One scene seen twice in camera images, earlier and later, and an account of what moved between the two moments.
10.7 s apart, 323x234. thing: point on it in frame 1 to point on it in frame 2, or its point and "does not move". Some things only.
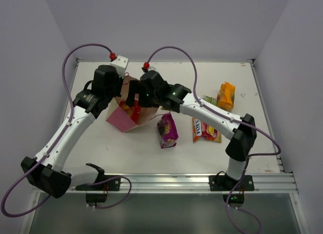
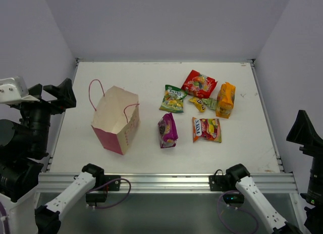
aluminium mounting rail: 281,183 does not move
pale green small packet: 210,100 does not move
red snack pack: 133,111 to 197,84
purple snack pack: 167,132 does not move
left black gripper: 118,83 to 37,105
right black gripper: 135,86 to 304,132
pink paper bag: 126,118 to 116,118
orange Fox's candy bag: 202,131 does not move
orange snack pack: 226,96 does not move
